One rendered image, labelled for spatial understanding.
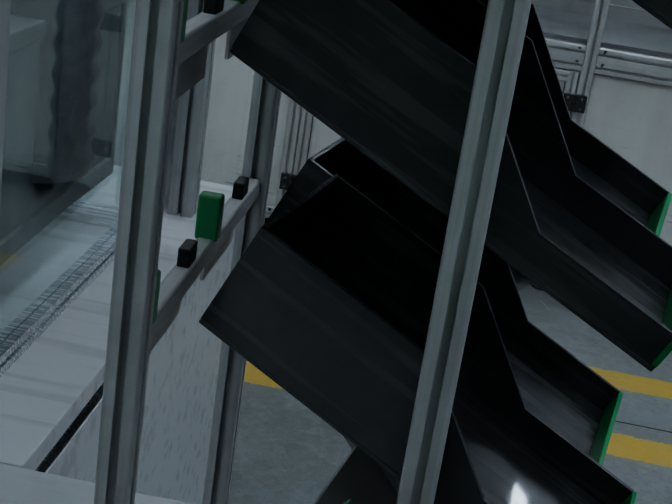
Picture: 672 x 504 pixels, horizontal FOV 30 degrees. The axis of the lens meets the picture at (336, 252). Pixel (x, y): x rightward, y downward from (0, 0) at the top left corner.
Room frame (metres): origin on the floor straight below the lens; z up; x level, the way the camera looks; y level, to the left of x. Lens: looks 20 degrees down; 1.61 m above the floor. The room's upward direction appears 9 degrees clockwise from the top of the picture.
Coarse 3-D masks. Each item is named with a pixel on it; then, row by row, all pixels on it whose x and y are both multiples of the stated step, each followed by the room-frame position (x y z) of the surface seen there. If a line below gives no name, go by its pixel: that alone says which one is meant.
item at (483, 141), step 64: (512, 0) 0.60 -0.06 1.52; (512, 64) 0.60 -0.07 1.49; (128, 128) 0.61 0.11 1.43; (256, 128) 0.94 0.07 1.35; (128, 192) 0.61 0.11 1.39; (128, 256) 0.62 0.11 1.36; (448, 256) 0.60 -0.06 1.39; (128, 320) 0.62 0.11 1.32; (448, 320) 0.60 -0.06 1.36; (128, 384) 0.61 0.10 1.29; (448, 384) 0.60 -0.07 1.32; (128, 448) 0.61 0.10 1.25
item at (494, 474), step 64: (320, 192) 0.75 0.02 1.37; (256, 256) 0.66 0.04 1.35; (320, 256) 0.78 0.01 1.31; (384, 256) 0.77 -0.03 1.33; (256, 320) 0.66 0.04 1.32; (320, 320) 0.65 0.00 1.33; (384, 320) 0.64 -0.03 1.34; (320, 384) 0.64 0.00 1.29; (384, 384) 0.63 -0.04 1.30; (512, 384) 0.74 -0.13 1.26; (384, 448) 0.63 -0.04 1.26; (448, 448) 0.62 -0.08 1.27; (512, 448) 0.72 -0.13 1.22; (576, 448) 0.73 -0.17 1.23
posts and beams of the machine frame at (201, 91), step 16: (192, 0) 2.09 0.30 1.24; (192, 16) 2.09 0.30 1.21; (208, 48) 2.09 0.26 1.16; (208, 64) 2.09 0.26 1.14; (208, 80) 2.10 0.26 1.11; (192, 96) 2.10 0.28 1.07; (208, 96) 2.12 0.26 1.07; (192, 112) 2.09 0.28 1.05; (176, 128) 2.09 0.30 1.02; (192, 128) 2.09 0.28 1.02; (176, 144) 2.09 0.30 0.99; (192, 144) 2.09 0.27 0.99; (176, 160) 2.09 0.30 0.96; (192, 160) 2.09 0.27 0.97; (176, 176) 2.09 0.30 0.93; (192, 176) 2.09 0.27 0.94; (176, 192) 2.09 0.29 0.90; (192, 192) 2.09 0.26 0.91; (176, 208) 2.09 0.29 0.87; (192, 208) 2.09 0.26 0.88
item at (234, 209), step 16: (224, 0) 0.78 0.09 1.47; (256, 0) 0.83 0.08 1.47; (208, 16) 0.72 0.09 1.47; (224, 16) 0.74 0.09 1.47; (240, 16) 0.79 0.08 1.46; (192, 32) 0.67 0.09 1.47; (208, 32) 0.71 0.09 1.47; (224, 32) 0.75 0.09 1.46; (192, 48) 0.67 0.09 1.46; (256, 192) 0.92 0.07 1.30; (224, 208) 0.85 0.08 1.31; (240, 208) 0.87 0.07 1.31; (224, 224) 0.82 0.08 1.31; (208, 240) 0.78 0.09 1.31; (224, 240) 0.82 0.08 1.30; (208, 256) 0.78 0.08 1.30; (176, 272) 0.72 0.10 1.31; (192, 272) 0.73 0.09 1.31; (160, 288) 0.69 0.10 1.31; (176, 288) 0.70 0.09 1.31; (160, 304) 0.67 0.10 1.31; (176, 304) 0.70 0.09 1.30; (160, 320) 0.66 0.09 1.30
